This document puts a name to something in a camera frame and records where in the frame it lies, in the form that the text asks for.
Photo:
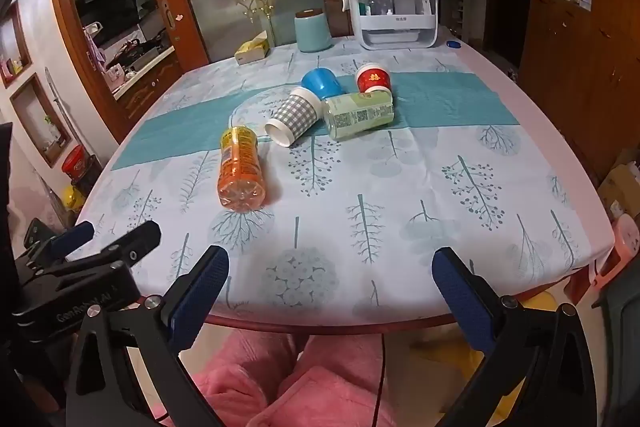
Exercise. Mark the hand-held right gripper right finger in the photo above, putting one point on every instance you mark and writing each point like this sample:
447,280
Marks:
467,307

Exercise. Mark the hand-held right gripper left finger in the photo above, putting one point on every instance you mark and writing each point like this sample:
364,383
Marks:
197,307

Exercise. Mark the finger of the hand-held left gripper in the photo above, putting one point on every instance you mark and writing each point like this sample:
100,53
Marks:
132,244
75,237

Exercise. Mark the grey checked paper cup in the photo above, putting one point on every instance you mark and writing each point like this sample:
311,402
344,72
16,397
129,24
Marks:
295,117

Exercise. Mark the blue plastic cup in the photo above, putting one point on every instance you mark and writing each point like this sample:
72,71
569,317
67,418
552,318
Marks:
320,83

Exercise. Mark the red paper cup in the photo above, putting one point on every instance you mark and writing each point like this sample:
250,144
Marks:
372,78

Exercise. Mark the yellow container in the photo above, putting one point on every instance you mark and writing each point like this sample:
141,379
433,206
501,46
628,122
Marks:
72,198

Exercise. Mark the red plastic bucket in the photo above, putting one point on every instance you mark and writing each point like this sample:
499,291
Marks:
74,163

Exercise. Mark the yellow stool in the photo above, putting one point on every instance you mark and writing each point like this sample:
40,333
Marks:
467,387

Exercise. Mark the person's legs in pink pants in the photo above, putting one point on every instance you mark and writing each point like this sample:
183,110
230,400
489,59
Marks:
280,387

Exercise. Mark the wooden table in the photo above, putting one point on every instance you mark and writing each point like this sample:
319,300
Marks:
350,321

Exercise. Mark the tree print tablecloth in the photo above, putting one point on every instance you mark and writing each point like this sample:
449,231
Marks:
380,217

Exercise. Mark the orange drink bottle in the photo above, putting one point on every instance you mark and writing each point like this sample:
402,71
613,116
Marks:
241,167

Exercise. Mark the black chair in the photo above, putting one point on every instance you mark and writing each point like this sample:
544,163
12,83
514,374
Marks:
620,357

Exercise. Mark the pink plastic stool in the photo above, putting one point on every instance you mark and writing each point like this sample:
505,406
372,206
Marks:
620,252

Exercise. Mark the cardboard box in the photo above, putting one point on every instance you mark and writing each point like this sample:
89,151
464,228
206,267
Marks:
622,192

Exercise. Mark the green drink can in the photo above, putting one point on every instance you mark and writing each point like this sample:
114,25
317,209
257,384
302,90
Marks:
357,114

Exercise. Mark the yellow tissue box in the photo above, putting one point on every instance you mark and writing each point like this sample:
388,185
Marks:
252,49

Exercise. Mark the small blue lid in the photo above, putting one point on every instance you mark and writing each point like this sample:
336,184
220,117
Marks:
452,45

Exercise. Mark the tall wooden cabinet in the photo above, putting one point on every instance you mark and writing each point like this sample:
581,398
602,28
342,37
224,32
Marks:
590,57

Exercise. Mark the teal canister with brown lid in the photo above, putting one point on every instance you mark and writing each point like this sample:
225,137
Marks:
312,32

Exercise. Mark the white plastic storage box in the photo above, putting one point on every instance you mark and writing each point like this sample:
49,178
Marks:
397,22

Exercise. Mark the wooden wall niche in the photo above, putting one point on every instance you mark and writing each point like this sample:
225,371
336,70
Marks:
42,122
12,44

